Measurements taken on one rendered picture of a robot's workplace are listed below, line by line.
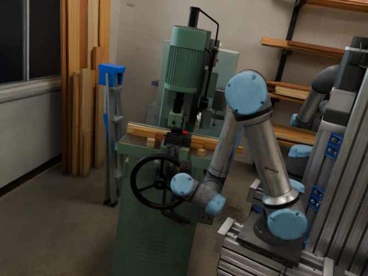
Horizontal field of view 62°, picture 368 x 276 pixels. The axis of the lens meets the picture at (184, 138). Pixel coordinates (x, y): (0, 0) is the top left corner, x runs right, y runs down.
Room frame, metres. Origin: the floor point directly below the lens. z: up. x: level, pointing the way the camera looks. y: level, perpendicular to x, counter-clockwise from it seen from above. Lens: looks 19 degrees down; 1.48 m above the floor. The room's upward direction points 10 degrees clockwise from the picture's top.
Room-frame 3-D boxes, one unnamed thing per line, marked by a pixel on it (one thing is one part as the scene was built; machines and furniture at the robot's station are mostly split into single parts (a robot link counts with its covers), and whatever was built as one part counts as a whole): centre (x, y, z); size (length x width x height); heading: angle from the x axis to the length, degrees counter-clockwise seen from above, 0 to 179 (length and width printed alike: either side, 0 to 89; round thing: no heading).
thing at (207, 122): (1.80, -0.10, 1.02); 0.09 x 0.07 x 0.12; 89
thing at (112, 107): (2.38, 0.59, 0.58); 0.27 x 0.25 x 1.16; 81
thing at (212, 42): (1.94, -0.08, 1.40); 0.10 x 0.06 x 0.16; 179
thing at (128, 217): (1.74, 0.06, 0.36); 0.58 x 0.45 x 0.71; 179
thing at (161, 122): (1.91, 0.06, 1.16); 0.22 x 0.22 x 0.72; 89
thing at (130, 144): (1.51, 0.03, 0.87); 0.61 x 0.30 x 0.06; 89
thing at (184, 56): (1.62, 0.06, 1.35); 0.18 x 0.18 x 0.31
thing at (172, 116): (1.64, 0.06, 1.03); 0.14 x 0.07 x 0.09; 179
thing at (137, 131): (1.62, -0.02, 0.92); 0.62 x 0.02 x 0.04; 89
